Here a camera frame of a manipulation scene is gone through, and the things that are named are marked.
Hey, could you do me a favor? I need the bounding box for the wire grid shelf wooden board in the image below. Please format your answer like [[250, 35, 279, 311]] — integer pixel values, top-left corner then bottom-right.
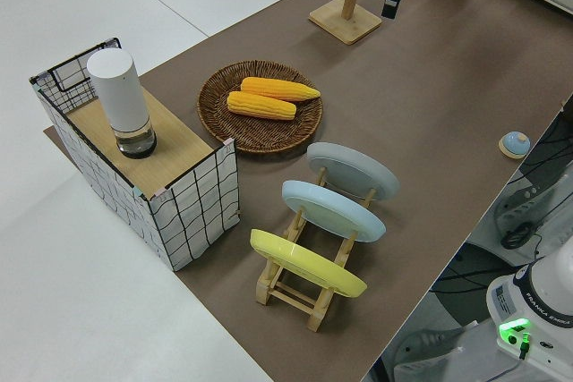
[[29, 37, 243, 272]]

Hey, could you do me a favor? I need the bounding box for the black coiled cable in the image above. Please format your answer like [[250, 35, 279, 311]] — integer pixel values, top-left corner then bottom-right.
[[500, 222, 535, 251]]

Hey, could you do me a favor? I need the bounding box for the round wicker basket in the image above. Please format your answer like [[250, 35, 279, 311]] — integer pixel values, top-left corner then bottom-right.
[[197, 60, 324, 158]]

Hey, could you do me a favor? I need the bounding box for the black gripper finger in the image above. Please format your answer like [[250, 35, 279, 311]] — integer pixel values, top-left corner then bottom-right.
[[381, 0, 403, 20]]

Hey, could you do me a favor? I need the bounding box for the white cylindrical bottle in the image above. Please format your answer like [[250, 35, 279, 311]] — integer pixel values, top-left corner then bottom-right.
[[86, 49, 158, 160]]

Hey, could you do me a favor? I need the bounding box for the brown table mat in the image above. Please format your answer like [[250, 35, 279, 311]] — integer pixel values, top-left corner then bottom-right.
[[43, 0, 573, 382]]

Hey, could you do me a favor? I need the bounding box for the light blue plate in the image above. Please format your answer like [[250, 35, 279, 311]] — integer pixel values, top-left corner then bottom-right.
[[281, 180, 387, 244]]

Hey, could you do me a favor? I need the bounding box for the yellow corn cob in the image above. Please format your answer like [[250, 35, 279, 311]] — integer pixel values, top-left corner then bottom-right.
[[227, 90, 297, 122], [240, 77, 322, 103]]

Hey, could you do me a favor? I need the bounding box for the wooden mug tree stand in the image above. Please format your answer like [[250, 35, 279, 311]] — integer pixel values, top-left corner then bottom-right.
[[308, 0, 387, 47]]

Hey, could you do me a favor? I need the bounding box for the wooden plate rack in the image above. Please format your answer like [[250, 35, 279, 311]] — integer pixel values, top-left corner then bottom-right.
[[255, 166, 377, 333]]

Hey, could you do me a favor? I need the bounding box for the grey plate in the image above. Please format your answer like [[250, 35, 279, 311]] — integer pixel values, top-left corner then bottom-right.
[[306, 141, 400, 204]]

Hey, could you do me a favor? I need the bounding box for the white power strip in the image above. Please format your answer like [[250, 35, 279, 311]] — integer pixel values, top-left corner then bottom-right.
[[492, 169, 563, 231]]

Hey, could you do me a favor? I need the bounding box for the yellow plate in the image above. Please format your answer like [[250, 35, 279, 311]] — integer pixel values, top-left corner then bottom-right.
[[249, 228, 369, 299]]

